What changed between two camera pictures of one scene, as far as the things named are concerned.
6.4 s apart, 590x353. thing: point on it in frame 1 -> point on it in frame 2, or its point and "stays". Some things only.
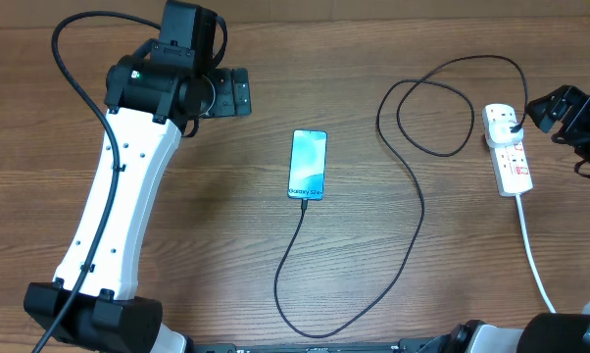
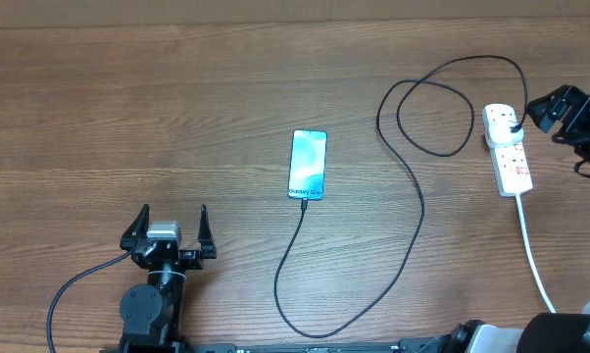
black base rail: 410,345 stays
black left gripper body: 220,98 -> 188,261
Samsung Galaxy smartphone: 307,165 stays
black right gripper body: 587,125 stays
